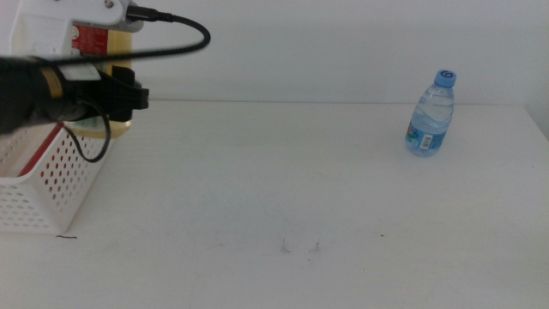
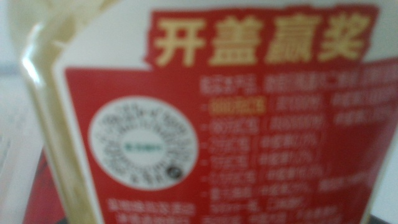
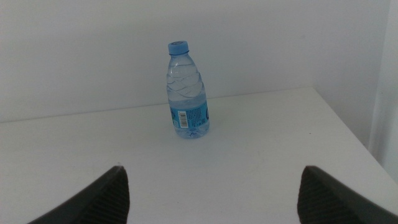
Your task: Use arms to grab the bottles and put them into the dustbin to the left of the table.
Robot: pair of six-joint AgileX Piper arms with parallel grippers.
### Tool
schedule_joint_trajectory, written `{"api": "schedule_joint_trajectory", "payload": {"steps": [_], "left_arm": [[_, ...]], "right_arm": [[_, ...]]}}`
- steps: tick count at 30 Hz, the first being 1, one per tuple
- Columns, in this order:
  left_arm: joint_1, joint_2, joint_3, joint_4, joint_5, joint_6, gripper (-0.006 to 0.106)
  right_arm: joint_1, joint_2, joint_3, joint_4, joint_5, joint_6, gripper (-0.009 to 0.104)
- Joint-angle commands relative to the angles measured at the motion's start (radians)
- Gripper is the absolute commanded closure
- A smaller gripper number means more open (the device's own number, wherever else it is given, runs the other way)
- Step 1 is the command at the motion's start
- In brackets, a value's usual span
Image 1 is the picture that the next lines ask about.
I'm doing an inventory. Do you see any white perforated plastic basket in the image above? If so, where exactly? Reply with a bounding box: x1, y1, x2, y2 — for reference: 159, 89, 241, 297
0, 122, 116, 235

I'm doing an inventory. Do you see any red cola can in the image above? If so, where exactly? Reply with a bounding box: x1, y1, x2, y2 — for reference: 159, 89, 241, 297
17, 122, 102, 203

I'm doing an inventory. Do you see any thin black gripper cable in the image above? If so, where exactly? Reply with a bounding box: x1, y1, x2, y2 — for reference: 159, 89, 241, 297
62, 92, 113, 164

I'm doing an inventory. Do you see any clear water bottle blue cap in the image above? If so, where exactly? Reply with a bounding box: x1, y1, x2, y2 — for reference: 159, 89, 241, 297
404, 69, 458, 157

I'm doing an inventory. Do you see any thick black camera cable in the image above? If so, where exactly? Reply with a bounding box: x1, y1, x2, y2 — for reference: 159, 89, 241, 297
25, 4, 212, 70

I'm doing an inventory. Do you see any yellow tea bottle white cap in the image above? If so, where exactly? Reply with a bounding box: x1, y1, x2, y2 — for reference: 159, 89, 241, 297
63, 24, 135, 140

